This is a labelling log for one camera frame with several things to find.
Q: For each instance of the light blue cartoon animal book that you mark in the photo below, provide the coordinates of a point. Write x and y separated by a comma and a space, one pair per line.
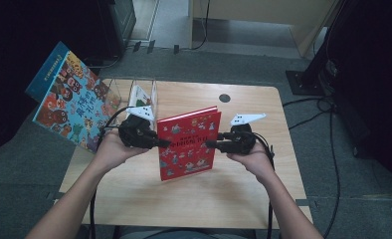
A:
74, 106

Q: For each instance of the person's left hand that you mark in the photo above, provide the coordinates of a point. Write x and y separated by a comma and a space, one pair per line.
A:
111, 151

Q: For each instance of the white caterpillar book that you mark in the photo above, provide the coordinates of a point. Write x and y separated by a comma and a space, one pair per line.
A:
141, 96

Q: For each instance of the black table grommet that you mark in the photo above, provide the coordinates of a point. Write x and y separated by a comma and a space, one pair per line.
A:
224, 98

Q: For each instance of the person's right hand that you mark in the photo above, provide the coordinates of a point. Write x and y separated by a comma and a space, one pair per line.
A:
258, 162

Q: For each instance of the clear acrylic book rack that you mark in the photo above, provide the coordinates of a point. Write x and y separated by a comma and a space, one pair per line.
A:
121, 88

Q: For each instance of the person's grey clothing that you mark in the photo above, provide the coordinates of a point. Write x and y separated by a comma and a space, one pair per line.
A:
184, 234

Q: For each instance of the red picture book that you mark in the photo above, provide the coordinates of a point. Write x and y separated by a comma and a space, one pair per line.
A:
187, 146

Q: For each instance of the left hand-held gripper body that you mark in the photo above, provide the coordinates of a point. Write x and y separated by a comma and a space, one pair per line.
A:
136, 132

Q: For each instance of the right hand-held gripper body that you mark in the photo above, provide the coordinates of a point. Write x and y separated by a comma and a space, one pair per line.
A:
242, 141

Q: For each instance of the black metal stand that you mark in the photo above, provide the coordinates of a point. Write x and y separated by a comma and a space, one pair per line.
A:
311, 66

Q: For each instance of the black cabinet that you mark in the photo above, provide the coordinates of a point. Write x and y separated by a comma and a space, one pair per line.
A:
117, 26

